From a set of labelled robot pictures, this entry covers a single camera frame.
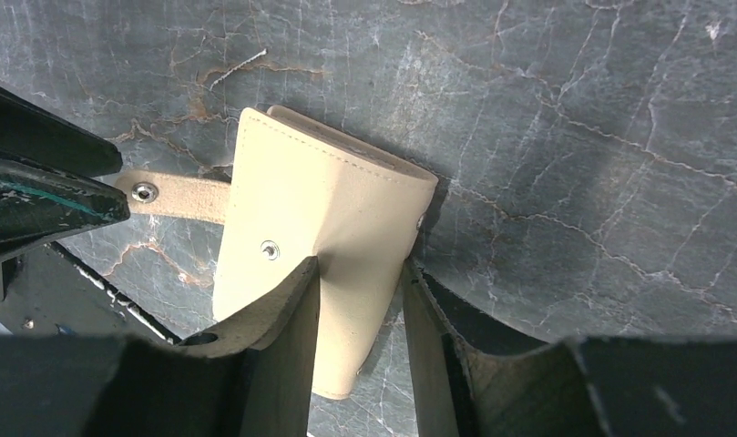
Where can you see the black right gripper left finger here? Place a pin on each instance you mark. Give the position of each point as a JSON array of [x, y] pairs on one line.
[[248, 375]]

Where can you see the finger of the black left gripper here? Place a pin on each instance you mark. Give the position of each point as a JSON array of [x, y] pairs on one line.
[[31, 132], [40, 204]]

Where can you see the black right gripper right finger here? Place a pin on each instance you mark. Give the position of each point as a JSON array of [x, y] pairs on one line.
[[473, 375]]

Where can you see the beige leather card holder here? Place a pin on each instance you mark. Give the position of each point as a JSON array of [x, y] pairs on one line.
[[298, 189]]

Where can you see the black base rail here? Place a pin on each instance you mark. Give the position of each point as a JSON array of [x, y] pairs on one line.
[[50, 291]]

